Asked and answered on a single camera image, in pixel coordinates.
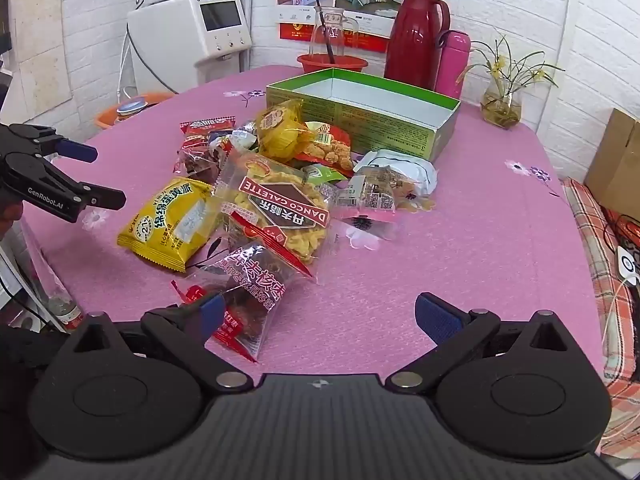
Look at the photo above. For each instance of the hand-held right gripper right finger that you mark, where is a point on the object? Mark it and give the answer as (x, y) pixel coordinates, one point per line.
(435, 317)

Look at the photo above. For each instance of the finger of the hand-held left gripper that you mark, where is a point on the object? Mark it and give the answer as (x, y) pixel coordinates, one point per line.
(107, 199)
(75, 151)

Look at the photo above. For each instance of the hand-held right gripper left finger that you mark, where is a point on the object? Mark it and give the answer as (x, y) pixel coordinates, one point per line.
(214, 311)

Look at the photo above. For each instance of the clear red-print date packet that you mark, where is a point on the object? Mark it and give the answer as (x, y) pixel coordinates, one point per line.
(250, 285)

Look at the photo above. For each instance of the yellow cake packet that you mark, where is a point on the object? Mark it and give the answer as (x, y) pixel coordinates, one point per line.
(165, 225)

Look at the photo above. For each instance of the red dried fruit packet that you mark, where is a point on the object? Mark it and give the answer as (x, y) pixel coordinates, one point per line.
(200, 150)

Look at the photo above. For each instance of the clear cracker packet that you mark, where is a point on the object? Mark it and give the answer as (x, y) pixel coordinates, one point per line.
(417, 200)

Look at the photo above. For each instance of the clear cookie packet brown label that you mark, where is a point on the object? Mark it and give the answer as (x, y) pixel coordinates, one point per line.
(280, 210)

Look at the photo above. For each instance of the clear pastry packet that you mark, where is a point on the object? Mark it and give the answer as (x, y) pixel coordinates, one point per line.
(367, 192)

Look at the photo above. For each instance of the silver candy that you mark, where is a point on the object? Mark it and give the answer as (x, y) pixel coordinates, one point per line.
(240, 137)

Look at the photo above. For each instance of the white plastic packet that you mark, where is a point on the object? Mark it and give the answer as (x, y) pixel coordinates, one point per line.
(400, 167)

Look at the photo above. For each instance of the small green snack packet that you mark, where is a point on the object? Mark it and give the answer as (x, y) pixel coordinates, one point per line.
(322, 174)

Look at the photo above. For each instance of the red fried balls packet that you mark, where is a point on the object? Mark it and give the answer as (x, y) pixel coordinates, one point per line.
(330, 150)

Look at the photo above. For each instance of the green cardboard box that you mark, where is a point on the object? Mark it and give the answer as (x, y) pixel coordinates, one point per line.
(380, 125)

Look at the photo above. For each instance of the orange plastic basin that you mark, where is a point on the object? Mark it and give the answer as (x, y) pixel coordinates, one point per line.
(107, 117)

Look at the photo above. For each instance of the small jar with lid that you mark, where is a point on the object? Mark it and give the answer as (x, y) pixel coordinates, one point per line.
(131, 110)

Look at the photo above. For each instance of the pink floral tablecloth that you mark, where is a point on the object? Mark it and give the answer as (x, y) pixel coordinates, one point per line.
(450, 240)

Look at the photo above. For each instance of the clear bottle red label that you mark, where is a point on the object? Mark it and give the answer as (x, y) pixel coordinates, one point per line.
(67, 312)

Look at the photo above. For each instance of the white machine with screen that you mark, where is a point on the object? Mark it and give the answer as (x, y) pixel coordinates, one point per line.
(170, 40)

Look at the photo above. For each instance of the plaid blanket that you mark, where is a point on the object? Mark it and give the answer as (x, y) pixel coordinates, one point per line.
(590, 240)

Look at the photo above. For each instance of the white round-button device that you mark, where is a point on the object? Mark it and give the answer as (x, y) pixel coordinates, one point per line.
(627, 262)

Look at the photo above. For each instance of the glass vase with plant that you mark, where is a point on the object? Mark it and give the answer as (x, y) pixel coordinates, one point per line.
(500, 110)

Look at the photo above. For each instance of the brown cardboard box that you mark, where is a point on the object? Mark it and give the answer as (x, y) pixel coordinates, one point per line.
(617, 160)

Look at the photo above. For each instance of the red plastic basin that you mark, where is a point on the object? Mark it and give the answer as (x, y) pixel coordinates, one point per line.
(310, 63)

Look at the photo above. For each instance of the pink thermos bottle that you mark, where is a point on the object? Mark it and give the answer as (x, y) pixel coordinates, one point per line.
(452, 70)

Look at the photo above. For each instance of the black stirring stick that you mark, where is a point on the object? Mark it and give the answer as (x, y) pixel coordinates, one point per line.
(328, 42)

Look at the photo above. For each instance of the red thermos jug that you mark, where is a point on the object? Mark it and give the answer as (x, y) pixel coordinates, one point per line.
(415, 45)

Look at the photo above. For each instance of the glass pitcher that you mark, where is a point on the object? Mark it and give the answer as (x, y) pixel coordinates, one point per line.
(345, 45)

